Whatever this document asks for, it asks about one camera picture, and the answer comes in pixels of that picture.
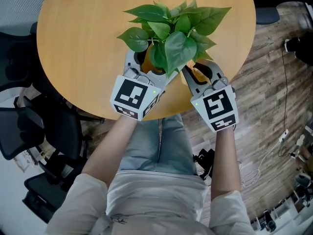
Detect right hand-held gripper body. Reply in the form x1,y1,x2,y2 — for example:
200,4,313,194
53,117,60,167
190,76,240,133

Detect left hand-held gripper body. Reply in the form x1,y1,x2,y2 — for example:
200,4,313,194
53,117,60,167
110,67,172,121

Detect orange flower pot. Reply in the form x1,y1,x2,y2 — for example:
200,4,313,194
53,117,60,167
141,44,165,74

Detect person's left forearm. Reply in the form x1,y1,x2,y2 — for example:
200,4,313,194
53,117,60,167
81,113,140,188

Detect person's right forearm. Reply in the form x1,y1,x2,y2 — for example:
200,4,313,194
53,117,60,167
209,126,242,201

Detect green leafy plant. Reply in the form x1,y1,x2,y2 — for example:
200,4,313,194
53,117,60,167
116,0,232,78

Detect person's blue jeans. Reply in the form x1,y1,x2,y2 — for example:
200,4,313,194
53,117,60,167
118,113,198,176

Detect white power strip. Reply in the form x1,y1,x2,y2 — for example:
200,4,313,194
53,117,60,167
278,128,290,144

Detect grey padded chair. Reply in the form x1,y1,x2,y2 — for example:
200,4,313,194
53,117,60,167
255,7,281,25

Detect black mesh office chair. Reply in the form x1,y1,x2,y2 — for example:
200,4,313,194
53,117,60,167
0,21,53,94
21,154,89,224
0,95,93,162

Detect person's white shirt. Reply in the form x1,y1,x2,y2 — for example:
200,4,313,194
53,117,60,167
45,169,255,235

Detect white shelf unit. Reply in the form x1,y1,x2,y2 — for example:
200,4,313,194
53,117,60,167
249,194,307,233

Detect black cable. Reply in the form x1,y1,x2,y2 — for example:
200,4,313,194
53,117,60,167
281,49,289,132

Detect white cable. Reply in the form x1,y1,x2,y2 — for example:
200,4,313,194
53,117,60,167
238,140,282,188

